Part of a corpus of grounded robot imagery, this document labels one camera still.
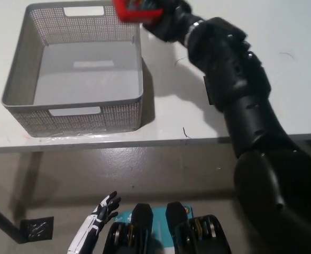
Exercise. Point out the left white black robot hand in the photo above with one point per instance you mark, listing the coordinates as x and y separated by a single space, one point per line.
92 227

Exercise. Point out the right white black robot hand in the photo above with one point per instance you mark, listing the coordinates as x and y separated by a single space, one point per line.
174 23

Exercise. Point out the red digital multimeter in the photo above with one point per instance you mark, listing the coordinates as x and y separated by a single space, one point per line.
134 14

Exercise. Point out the black ribbed robot body block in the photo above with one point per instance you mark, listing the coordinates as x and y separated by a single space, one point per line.
142 219
179 219

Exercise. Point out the black floor plate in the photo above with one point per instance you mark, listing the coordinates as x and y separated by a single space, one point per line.
36 228

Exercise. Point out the grey perforated plastic basket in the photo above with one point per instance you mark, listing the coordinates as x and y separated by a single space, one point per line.
20 79

